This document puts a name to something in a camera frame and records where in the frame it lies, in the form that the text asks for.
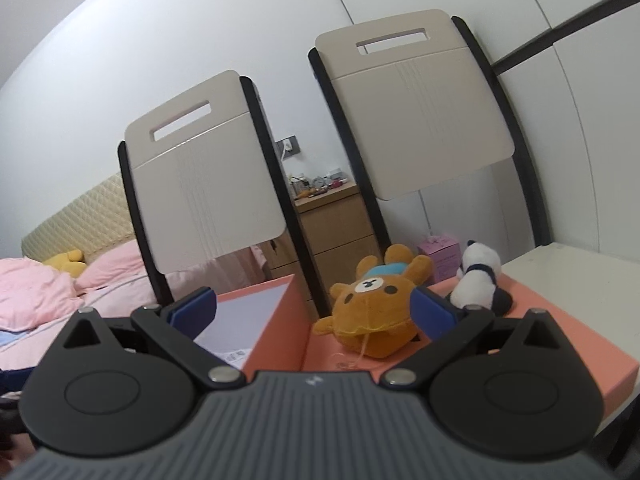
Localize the orange box base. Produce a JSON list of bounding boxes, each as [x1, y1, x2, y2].
[[195, 275, 311, 378]]

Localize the wooden drawer cabinet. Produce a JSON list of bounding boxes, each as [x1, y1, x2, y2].
[[260, 183, 381, 304]]

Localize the small items on cabinet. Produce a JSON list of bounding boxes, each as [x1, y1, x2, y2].
[[288, 169, 349, 200]]

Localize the panda plush toy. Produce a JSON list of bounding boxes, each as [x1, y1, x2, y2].
[[447, 240, 513, 316]]

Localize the pink gift box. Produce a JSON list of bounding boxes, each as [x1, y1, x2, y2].
[[418, 235, 461, 284]]

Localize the pink duvet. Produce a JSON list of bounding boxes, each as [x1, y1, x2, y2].
[[1, 258, 84, 333]]

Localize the orange box lid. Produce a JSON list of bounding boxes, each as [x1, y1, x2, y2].
[[299, 273, 640, 421]]

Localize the pink pillow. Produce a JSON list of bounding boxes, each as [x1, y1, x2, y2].
[[75, 240, 145, 295]]

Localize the wall power socket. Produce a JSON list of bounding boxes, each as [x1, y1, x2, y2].
[[276, 136, 300, 160]]

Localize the beige quilted headboard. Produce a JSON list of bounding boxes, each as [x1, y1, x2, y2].
[[21, 174, 136, 263]]

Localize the brown teddy bear plush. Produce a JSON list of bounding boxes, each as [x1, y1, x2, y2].
[[312, 244, 434, 360]]

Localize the right beige folding chair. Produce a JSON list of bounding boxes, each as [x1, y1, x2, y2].
[[308, 9, 553, 249]]

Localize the left beige folding chair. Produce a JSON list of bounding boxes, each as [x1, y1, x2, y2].
[[117, 70, 330, 316]]

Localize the yellow plush toy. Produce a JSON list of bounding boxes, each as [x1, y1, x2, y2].
[[43, 249, 87, 278]]

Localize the beige folding chair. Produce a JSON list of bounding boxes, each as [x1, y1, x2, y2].
[[117, 70, 330, 316], [308, 9, 553, 249]]

